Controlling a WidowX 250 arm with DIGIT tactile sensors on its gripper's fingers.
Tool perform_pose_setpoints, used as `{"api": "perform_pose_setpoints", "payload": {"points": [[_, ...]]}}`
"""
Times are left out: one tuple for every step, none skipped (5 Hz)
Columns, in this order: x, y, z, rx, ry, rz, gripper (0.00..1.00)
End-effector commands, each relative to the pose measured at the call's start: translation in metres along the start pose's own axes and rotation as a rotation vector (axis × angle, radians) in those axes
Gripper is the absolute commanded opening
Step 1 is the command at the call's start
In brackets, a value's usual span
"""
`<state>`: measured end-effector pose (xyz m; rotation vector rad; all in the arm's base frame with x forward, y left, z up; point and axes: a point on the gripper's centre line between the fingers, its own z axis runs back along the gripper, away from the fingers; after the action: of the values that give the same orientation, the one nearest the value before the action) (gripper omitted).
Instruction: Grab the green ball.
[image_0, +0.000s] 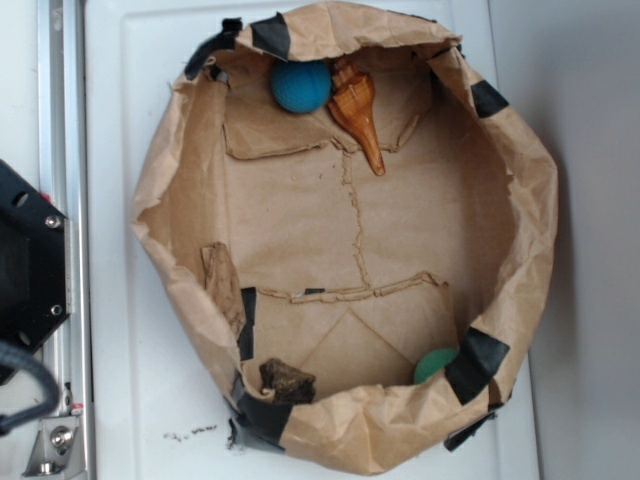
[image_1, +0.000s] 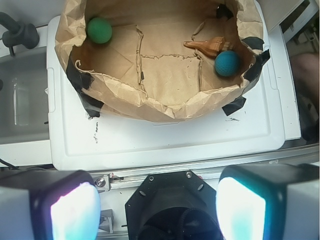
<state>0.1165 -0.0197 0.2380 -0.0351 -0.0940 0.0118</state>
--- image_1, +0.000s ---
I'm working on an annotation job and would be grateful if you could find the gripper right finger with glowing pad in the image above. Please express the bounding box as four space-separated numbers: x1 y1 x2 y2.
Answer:
216 163 320 240

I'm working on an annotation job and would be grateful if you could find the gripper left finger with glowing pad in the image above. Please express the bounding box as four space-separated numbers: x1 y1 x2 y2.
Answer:
0 169 101 240

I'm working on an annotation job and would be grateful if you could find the green ball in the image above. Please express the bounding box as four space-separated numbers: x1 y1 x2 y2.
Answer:
86 17 113 44

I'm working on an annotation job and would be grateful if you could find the blue dimpled ball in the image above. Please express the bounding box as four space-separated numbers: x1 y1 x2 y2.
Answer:
214 50 241 77

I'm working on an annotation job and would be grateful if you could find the white plastic bin lid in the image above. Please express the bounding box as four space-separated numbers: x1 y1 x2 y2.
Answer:
47 0 285 171

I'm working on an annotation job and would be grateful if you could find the clear plastic container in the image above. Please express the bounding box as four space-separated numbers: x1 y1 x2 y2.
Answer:
0 47 49 144

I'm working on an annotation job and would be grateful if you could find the black tape strip left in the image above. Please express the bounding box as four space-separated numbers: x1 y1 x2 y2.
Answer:
66 56 104 118

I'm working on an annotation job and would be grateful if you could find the black tape strip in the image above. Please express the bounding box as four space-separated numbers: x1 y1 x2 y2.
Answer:
66 56 104 118
222 36 271 116

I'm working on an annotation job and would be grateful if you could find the black tape strip right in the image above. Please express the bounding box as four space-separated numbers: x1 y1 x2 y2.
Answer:
222 36 271 116

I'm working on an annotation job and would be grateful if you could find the brown spiral seashell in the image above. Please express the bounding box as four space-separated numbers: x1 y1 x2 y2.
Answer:
183 36 234 58

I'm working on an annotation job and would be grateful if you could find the brown paper bag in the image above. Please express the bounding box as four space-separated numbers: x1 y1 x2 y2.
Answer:
55 0 264 123

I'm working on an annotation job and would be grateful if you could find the black clamp knob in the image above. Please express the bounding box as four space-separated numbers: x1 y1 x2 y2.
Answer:
0 12 40 57

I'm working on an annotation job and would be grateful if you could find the white appliance at right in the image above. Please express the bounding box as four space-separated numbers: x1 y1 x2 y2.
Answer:
258 0 319 141

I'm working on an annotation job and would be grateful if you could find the black octagonal mount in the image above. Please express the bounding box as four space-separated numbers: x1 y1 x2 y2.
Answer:
125 170 224 240

